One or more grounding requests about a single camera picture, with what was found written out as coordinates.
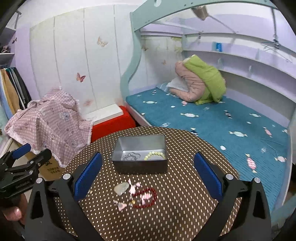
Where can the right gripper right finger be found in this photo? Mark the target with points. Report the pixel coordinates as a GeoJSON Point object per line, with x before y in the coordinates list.
{"type": "Point", "coordinates": [252, 221]}

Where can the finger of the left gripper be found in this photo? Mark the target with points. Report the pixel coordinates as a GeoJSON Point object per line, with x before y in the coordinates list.
{"type": "Point", "coordinates": [31, 167]}
{"type": "Point", "coordinates": [21, 150]}

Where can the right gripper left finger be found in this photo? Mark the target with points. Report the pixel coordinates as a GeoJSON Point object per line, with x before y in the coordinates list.
{"type": "Point", "coordinates": [43, 221]}

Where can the small pink heart charm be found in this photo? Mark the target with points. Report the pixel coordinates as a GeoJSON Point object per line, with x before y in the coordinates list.
{"type": "Point", "coordinates": [120, 205]}

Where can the pale jade stone pendant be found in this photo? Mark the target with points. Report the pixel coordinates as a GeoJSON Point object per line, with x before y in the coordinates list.
{"type": "Point", "coordinates": [121, 188]}

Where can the pink flower earring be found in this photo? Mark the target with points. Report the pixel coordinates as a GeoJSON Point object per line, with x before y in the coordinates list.
{"type": "Point", "coordinates": [133, 187]}

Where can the person's left hand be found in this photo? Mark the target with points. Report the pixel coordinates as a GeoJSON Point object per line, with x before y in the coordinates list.
{"type": "Point", "coordinates": [17, 213]}

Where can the cardboard box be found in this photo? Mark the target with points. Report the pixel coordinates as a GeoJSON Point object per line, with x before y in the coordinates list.
{"type": "Point", "coordinates": [51, 170]}

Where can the pink checkered cloth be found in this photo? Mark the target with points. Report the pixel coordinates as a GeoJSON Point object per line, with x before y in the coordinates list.
{"type": "Point", "coordinates": [54, 122]}

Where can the hanging clothes on rack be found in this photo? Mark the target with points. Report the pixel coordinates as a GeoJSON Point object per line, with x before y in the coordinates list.
{"type": "Point", "coordinates": [14, 93]}

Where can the white board on ottoman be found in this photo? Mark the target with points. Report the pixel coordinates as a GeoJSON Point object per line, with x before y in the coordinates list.
{"type": "Point", "coordinates": [104, 114]}

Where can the teal candy print mattress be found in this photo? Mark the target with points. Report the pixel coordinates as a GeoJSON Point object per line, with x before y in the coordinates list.
{"type": "Point", "coordinates": [255, 145]}

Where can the brown polka dot tablecloth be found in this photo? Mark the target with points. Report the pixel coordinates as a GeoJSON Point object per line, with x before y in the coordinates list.
{"type": "Point", "coordinates": [181, 204]}

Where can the red storage ottoman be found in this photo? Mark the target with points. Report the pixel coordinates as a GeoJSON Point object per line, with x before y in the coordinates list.
{"type": "Point", "coordinates": [116, 124]}

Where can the grey metal tin box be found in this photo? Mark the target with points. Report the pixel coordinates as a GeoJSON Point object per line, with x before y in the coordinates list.
{"type": "Point", "coordinates": [138, 155]}

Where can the pink and green quilt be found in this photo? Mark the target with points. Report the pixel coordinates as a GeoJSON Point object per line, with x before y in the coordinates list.
{"type": "Point", "coordinates": [204, 82]}

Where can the white pillow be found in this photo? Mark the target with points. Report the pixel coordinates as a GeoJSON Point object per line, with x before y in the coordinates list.
{"type": "Point", "coordinates": [179, 84]}

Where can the small blue box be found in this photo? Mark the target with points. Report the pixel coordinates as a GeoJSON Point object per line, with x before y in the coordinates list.
{"type": "Point", "coordinates": [217, 47]}

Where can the hanging beige cloth bag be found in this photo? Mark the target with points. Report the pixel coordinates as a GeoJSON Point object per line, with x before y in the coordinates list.
{"type": "Point", "coordinates": [200, 12]}

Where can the pink butterfly wall sticker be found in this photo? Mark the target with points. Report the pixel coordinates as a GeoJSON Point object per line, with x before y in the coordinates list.
{"type": "Point", "coordinates": [80, 78]}

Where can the beige butterfly wall sticker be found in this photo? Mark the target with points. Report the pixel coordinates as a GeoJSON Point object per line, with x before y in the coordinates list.
{"type": "Point", "coordinates": [101, 43]}

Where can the lavender wall shelf unit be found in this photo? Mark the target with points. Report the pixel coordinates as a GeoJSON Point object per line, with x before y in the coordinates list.
{"type": "Point", "coordinates": [254, 78]}

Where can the teal bunk bed frame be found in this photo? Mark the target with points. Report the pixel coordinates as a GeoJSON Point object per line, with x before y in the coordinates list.
{"type": "Point", "coordinates": [157, 28]}

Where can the wire clothes hanger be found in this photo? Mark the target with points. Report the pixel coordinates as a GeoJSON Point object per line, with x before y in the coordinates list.
{"type": "Point", "coordinates": [277, 49]}

